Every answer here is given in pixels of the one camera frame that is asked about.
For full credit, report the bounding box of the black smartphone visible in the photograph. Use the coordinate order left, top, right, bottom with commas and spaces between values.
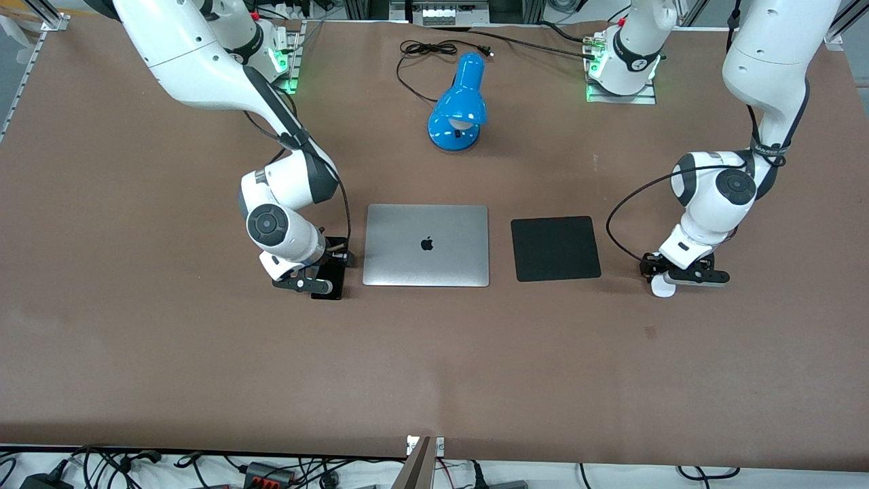
311, 238, 346, 301

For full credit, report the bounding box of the black mouse pad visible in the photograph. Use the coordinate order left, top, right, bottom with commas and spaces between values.
511, 216, 602, 283

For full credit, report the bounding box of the silver laptop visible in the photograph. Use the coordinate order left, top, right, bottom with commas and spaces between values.
362, 204, 490, 287

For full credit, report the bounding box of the blue desk lamp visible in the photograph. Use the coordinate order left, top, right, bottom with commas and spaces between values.
427, 52, 488, 152

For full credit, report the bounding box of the grey orange power strip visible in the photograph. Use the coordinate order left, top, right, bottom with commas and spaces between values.
243, 461, 297, 488

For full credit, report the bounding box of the grey control box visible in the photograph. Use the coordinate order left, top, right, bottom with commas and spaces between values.
406, 0, 491, 26

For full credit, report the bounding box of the black power adapter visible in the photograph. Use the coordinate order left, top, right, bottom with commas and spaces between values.
19, 470, 74, 489

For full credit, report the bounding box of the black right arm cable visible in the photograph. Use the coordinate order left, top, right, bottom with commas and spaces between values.
243, 88, 354, 259

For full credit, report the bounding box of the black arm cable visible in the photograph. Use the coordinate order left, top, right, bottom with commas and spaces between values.
606, 80, 812, 264
243, 88, 354, 259

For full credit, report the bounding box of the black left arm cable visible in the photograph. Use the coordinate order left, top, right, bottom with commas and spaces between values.
606, 80, 812, 264

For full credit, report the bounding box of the black looped floor cable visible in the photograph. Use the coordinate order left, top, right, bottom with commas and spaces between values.
676, 465, 742, 482

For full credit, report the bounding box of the brown slanted post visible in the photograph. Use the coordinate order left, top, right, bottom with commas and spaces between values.
403, 436, 435, 489

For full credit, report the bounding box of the black tangled cable bundle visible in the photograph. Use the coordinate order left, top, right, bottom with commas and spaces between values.
68, 445, 165, 489

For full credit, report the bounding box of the black base power cable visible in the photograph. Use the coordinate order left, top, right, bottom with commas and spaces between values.
428, 24, 599, 62

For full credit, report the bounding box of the black lamp power cable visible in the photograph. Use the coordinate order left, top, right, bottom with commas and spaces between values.
396, 39, 495, 105

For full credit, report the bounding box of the aluminium frame extrusion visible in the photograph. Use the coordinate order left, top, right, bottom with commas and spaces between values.
39, 0, 71, 33
824, 0, 869, 52

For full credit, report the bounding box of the perforated metal rail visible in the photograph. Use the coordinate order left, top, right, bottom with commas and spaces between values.
0, 31, 48, 143

